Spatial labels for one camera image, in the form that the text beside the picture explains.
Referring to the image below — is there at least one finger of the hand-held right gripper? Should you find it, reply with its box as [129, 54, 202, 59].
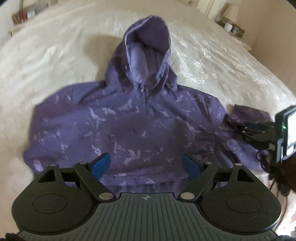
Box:
[228, 118, 276, 134]
[240, 132, 278, 150]

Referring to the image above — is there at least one cluttered wooden shelf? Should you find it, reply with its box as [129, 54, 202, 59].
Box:
[9, 0, 48, 36]

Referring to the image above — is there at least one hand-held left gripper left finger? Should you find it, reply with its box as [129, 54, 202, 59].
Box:
[37, 152, 117, 202]

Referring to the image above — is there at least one black cable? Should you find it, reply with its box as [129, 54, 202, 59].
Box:
[256, 148, 279, 193]

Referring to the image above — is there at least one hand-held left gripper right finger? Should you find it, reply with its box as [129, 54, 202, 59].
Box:
[179, 153, 258, 202]

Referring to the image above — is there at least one cluttered nightstand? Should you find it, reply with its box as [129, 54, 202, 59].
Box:
[215, 16, 253, 52]

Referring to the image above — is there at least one person's right forearm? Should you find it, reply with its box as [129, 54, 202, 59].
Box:
[268, 154, 296, 197]

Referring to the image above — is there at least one white table lamp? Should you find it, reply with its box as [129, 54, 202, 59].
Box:
[222, 5, 240, 23]

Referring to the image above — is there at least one purple patterned hoodie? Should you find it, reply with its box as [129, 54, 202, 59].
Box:
[23, 15, 275, 193]

